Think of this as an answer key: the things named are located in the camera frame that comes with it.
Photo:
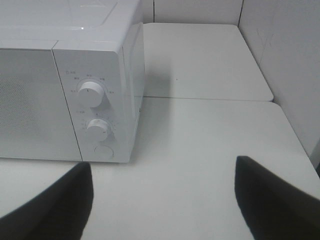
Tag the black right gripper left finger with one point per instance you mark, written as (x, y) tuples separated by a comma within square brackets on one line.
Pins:
[(60, 212)]

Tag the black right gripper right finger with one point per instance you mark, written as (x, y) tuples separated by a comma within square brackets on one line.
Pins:
[(272, 208)]

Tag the round white door button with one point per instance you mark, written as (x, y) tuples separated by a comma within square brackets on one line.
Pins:
[(104, 153)]

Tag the white timer knob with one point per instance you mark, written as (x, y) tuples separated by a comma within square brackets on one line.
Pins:
[(98, 130)]

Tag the white microwave door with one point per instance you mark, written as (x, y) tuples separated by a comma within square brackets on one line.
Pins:
[(35, 122)]

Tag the white power knob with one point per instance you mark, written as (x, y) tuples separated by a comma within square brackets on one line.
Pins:
[(90, 94)]

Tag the white microwave oven body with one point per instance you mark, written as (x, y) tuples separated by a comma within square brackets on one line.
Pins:
[(98, 40)]

